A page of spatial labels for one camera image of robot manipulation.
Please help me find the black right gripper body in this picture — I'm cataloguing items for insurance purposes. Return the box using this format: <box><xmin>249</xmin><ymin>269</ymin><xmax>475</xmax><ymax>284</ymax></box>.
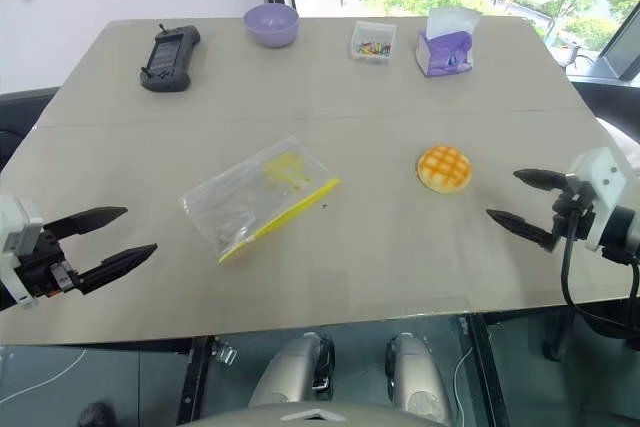
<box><xmin>549</xmin><ymin>173</ymin><xmax>599</xmax><ymax>254</ymax></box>

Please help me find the black table frame leg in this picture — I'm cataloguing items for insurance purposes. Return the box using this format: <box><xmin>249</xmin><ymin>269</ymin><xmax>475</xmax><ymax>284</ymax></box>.
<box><xmin>468</xmin><ymin>314</ymin><xmax>507</xmax><ymax>427</ymax></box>
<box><xmin>174</xmin><ymin>336</ymin><xmax>209</xmax><ymax>427</ymax></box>

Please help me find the silver right robot leg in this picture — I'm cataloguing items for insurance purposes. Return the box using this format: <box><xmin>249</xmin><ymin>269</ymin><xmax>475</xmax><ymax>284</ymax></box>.
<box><xmin>384</xmin><ymin>331</ymin><xmax>454</xmax><ymax>424</ymax></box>

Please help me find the dark rounded floor object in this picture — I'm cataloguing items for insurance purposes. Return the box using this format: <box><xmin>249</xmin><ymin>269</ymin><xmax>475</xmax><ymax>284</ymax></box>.
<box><xmin>77</xmin><ymin>400</ymin><xmax>117</xmax><ymax>427</ymax></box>

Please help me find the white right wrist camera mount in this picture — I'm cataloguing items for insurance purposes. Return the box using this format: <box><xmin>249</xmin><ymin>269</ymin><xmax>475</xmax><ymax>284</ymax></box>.
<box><xmin>569</xmin><ymin>146</ymin><xmax>629</xmax><ymax>252</ymax></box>

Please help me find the purple bowl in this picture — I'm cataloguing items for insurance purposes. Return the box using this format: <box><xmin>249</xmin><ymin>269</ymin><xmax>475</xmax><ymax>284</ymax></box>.
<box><xmin>243</xmin><ymin>3</ymin><xmax>300</xmax><ymax>49</ymax></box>

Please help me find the clear box of colourful bits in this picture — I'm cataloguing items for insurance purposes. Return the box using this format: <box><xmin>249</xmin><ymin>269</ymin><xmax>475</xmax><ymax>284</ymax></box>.
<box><xmin>349</xmin><ymin>20</ymin><xmax>399</xmax><ymax>67</ymax></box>

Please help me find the white tissue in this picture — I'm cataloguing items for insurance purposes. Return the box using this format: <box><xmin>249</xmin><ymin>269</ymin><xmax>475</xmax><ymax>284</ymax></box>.
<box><xmin>427</xmin><ymin>6</ymin><xmax>482</xmax><ymax>39</ymax></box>

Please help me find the black handheld remote controller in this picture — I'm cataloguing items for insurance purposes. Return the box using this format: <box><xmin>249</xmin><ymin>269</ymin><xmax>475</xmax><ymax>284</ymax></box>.
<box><xmin>139</xmin><ymin>23</ymin><xmax>202</xmax><ymax>94</ymax></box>

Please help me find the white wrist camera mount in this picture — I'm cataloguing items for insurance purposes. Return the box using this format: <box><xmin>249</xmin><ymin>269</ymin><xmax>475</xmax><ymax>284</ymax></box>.
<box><xmin>569</xmin><ymin>146</ymin><xmax>629</xmax><ymax>252</ymax></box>
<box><xmin>0</xmin><ymin>194</ymin><xmax>44</xmax><ymax>309</ymax></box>

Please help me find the silver robot torso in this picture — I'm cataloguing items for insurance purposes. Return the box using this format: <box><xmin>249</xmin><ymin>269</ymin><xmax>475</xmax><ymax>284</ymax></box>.
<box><xmin>189</xmin><ymin>400</ymin><xmax>451</xmax><ymax>427</ymax></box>

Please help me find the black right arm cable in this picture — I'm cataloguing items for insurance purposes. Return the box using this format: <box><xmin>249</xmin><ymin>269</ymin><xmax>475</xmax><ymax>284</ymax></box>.
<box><xmin>559</xmin><ymin>206</ymin><xmax>640</xmax><ymax>343</ymax></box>

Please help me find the white floor cable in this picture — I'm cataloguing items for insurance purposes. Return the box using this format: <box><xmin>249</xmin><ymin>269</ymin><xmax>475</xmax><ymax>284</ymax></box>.
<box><xmin>451</xmin><ymin>346</ymin><xmax>474</xmax><ymax>414</ymax></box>
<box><xmin>0</xmin><ymin>346</ymin><xmax>87</xmax><ymax>398</ymax></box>

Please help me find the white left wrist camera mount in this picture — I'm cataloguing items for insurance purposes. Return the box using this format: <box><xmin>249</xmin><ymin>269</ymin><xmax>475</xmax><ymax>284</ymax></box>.
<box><xmin>0</xmin><ymin>194</ymin><xmax>44</xmax><ymax>309</ymax></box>

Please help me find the yellow pineapple bun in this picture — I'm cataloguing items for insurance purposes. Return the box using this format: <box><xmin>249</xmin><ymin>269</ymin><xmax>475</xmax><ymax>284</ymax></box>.
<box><xmin>417</xmin><ymin>145</ymin><xmax>473</xmax><ymax>194</ymax></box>

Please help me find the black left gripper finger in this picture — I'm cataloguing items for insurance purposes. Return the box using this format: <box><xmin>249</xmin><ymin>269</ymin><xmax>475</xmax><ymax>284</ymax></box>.
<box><xmin>42</xmin><ymin>206</ymin><xmax>129</xmax><ymax>244</ymax></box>
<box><xmin>77</xmin><ymin>243</ymin><xmax>159</xmax><ymax>296</ymax></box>

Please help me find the clear yellow-sealed zip bag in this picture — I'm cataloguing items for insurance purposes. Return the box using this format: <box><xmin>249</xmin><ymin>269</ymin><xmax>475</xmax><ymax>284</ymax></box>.
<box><xmin>177</xmin><ymin>135</ymin><xmax>342</xmax><ymax>266</ymax></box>

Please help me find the purple tissue box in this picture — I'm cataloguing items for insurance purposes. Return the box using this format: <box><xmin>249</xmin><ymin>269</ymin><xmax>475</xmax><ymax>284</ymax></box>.
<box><xmin>416</xmin><ymin>29</ymin><xmax>475</xmax><ymax>79</ymax></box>

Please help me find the silver left robot leg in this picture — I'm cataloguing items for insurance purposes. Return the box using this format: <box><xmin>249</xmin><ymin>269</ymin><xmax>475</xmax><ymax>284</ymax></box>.
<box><xmin>248</xmin><ymin>331</ymin><xmax>335</xmax><ymax>409</ymax></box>

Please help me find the silver robot leg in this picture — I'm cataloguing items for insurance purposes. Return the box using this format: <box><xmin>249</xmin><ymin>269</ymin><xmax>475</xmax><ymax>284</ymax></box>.
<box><xmin>384</xmin><ymin>331</ymin><xmax>454</xmax><ymax>424</ymax></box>
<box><xmin>248</xmin><ymin>331</ymin><xmax>335</xmax><ymax>409</ymax></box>

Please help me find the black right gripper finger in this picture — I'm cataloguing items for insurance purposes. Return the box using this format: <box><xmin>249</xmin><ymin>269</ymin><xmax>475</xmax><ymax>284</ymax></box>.
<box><xmin>486</xmin><ymin>208</ymin><xmax>556</xmax><ymax>252</ymax></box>
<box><xmin>513</xmin><ymin>169</ymin><xmax>569</xmax><ymax>192</ymax></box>

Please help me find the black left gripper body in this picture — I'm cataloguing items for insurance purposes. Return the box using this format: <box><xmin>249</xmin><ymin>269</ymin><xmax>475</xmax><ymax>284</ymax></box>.
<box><xmin>13</xmin><ymin>227</ymin><xmax>84</xmax><ymax>304</ymax></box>

